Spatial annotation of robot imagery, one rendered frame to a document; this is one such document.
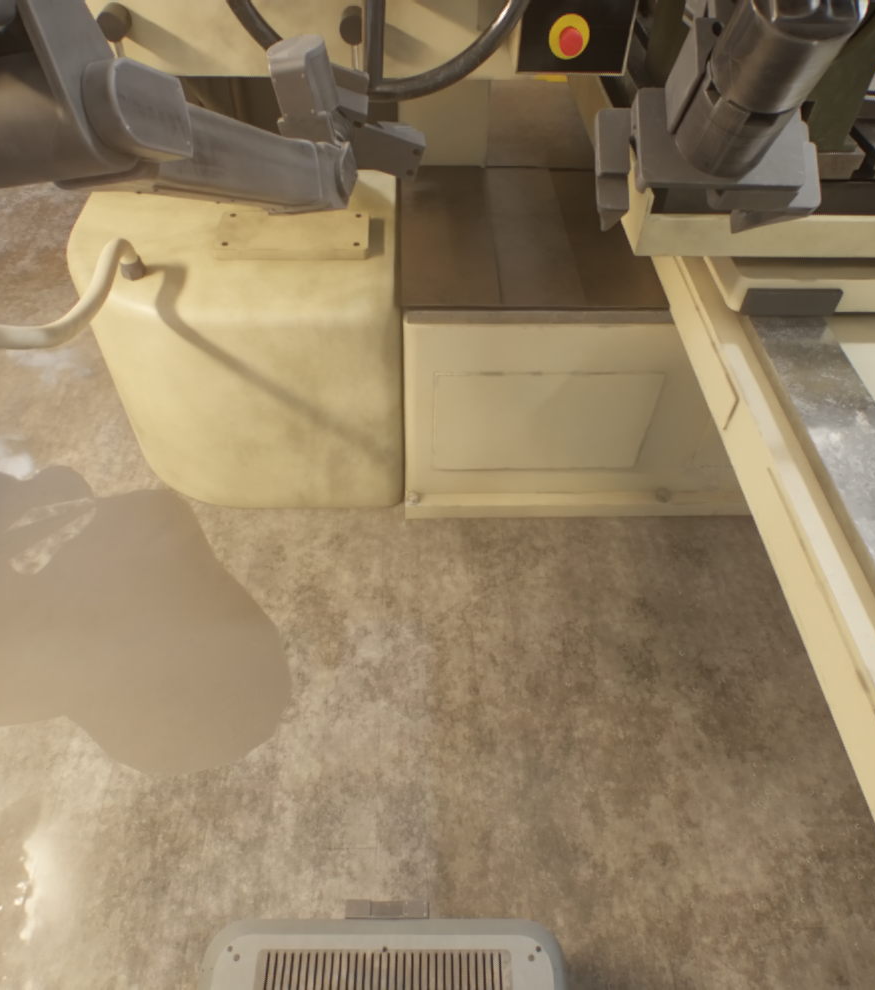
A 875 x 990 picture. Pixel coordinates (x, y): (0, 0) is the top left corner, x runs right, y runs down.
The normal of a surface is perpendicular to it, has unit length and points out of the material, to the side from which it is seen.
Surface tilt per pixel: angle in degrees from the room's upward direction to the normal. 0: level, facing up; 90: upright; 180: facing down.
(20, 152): 101
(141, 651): 0
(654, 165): 30
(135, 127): 78
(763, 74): 117
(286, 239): 0
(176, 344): 90
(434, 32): 90
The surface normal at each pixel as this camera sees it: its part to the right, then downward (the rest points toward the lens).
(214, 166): 0.98, 0.02
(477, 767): 0.03, -0.65
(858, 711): -1.00, 0.01
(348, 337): 0.04, 0.76
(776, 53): -0.43, 0.89
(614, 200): 0.02, -0.18
